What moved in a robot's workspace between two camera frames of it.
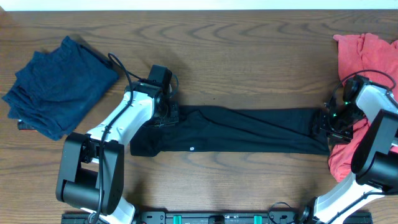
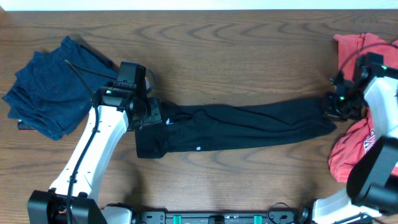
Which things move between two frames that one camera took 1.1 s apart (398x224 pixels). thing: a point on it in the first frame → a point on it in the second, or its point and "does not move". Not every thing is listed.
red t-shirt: (376, 59) does not move
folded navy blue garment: (58, 88) does not move
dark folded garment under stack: (22, 126) does not move
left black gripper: (175, 118) → (155, 102)
